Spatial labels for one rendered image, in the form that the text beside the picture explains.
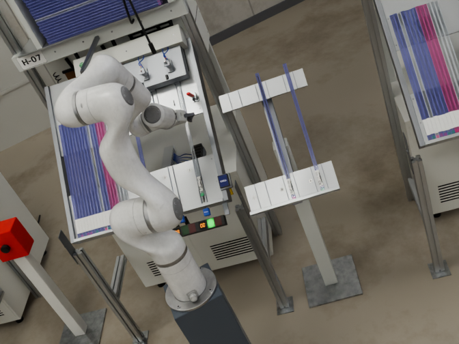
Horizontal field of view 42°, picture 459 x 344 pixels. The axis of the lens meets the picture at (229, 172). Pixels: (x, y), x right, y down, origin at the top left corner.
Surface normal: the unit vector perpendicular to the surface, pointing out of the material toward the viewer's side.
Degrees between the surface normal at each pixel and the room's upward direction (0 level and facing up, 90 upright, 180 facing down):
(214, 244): 90
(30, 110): 90
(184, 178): 42
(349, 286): 0
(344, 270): 0
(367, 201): 0
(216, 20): 90
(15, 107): 90
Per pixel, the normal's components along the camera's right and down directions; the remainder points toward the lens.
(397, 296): -0.34, -0.76
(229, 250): 0.00, 0.60
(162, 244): 0.04, -0.57
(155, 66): -0.26, -0.16
